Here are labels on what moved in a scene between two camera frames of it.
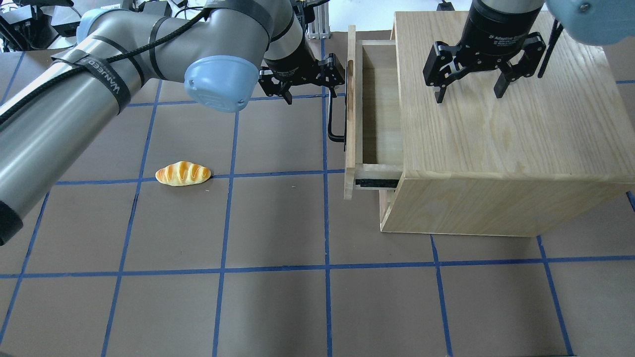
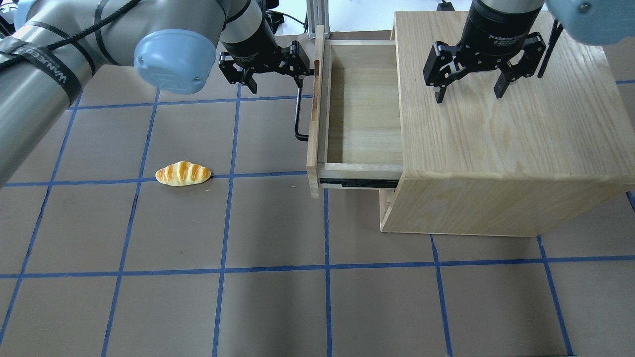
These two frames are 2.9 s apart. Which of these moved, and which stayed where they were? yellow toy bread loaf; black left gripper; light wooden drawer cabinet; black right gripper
Moved: black left gripper
Stayed: black right gripper; yellow toy bread loaf; light wooden drawer cabinet
